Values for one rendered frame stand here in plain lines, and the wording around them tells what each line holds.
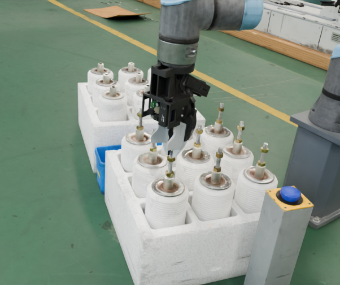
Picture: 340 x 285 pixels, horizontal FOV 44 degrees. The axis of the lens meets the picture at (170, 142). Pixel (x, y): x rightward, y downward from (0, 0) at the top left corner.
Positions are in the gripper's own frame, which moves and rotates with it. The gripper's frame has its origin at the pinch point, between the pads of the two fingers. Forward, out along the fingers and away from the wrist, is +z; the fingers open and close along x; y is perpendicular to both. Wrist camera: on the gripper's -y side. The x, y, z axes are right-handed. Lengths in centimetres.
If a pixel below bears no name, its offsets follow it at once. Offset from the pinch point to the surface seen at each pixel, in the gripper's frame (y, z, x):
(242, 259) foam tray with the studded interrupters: -11.6, 28.9, 16.2
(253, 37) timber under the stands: -222, 30, -98
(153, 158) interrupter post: -4.9, 8.4, -9.3
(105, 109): -23, 13, -46
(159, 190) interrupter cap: 3.1, 9.3, -0.4
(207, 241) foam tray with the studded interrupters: -2.4, 20.5, 10.7
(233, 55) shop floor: -181, 34, -90
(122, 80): -45, 12, -60
